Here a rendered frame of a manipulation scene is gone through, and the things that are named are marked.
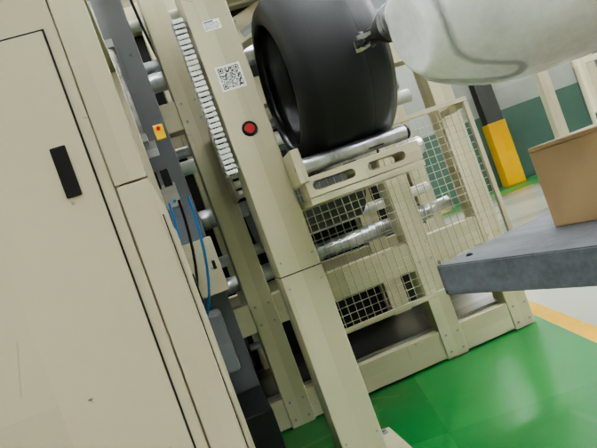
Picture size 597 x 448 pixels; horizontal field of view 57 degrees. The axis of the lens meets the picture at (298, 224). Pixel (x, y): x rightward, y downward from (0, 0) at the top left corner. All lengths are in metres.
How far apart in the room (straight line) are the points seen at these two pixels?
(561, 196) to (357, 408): 1.13
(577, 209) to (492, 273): 0.13
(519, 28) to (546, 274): 0.24
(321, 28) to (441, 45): 1.00
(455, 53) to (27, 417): 0.71
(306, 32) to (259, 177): 0.42
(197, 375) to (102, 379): 0.13
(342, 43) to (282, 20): 0.18
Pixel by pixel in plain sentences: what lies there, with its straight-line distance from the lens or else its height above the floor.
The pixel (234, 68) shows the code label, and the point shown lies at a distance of 1.66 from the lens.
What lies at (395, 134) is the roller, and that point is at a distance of 1.64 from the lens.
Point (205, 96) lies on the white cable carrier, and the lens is 1.67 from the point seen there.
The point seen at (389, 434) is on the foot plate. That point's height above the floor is 0.01.
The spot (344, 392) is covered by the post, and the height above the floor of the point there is 0.24.
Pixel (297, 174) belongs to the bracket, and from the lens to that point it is 1.50.
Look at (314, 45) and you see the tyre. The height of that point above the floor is 1.18.
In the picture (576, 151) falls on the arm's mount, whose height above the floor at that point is 0.73.
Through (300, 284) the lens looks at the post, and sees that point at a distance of 1.60.
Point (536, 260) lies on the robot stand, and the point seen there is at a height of 0.64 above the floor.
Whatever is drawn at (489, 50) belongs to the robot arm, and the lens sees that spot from 0.56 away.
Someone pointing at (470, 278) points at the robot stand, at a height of 0.63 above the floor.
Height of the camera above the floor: 0.77
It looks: 1 degrees down
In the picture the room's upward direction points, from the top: 20 degrees counter-clockwise
